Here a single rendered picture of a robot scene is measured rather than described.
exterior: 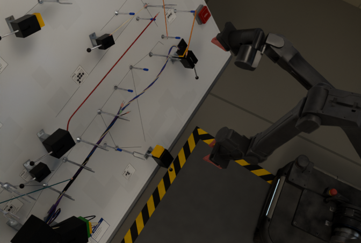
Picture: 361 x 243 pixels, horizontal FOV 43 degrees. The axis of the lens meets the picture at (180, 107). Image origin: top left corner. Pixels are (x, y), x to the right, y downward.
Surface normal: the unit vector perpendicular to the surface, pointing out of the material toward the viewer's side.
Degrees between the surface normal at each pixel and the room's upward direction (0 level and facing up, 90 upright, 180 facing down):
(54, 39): 50
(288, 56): 14
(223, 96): 0
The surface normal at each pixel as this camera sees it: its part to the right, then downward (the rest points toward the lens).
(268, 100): 0.15, -0.38
